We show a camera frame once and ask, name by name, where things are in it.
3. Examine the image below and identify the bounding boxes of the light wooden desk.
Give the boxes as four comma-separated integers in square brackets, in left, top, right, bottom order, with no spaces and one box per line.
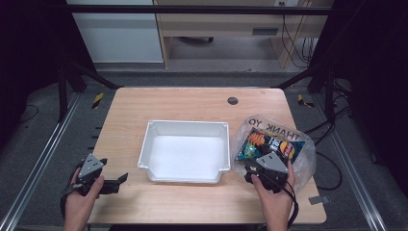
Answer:
[153,0,335,69]

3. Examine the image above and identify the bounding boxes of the black metal stand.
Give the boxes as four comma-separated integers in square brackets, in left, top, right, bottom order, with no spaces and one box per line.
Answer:
[274,62,338,124]
[57,59,124,123]

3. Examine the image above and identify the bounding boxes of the black hanging desk cables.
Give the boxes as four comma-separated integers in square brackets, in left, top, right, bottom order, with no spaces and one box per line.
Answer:
[280,13,317,69]

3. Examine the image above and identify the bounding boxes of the dark curtain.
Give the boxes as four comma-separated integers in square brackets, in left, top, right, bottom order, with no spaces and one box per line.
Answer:
[0,0,97,148]
[309,0,408,196]

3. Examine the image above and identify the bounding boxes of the person's left hand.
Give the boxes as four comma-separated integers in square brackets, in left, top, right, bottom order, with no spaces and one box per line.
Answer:
[64,167,105,213]

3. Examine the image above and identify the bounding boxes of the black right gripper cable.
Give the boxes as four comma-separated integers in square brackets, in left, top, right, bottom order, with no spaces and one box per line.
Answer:
[265,172,300,229]

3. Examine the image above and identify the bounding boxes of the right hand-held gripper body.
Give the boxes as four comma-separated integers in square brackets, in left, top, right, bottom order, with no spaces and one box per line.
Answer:
[245,151,290,194]

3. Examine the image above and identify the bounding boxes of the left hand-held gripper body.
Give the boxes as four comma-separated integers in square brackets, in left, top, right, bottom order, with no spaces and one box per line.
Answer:
[72,153,120,197]

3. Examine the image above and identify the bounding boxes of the aluminium floor rail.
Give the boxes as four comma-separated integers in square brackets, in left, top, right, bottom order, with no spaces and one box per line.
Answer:
[311,95,390,231]
[0,91,82,231]

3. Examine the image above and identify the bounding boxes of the thin black floor cable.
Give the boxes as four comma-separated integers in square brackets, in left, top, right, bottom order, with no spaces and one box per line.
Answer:
[18,104,40,125]

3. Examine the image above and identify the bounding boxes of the black floor cables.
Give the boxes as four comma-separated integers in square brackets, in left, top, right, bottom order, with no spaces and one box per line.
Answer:
[302,78,354,192]

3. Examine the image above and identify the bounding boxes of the white plastic bin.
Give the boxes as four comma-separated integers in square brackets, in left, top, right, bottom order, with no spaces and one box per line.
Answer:
[137,119,232,185]

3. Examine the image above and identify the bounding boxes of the grey tape piece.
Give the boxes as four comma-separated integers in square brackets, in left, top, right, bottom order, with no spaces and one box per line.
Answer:
[308,195,331,205]

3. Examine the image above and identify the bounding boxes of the person's right hand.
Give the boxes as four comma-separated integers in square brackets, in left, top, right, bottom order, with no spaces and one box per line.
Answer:
[250,159,296,219]

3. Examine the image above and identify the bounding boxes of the dark chip packet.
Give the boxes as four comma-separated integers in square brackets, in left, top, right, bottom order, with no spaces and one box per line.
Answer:
[235,127,306,162]

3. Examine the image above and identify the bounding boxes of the yellow black tape strip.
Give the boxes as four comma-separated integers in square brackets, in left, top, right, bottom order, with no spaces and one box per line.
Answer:
[91,92,105,110]
[296,93,316,109]

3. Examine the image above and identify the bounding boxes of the black horizontal frame bar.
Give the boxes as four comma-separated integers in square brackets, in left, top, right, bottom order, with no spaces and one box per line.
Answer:
[65,4,333,16]

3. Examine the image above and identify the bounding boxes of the clear plastic bag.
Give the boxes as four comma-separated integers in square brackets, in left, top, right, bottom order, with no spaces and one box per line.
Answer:
[231,115,318,194]

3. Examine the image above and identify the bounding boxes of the white cabinet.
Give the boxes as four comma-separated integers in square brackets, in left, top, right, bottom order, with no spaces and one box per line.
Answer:
[65,0,165,64]

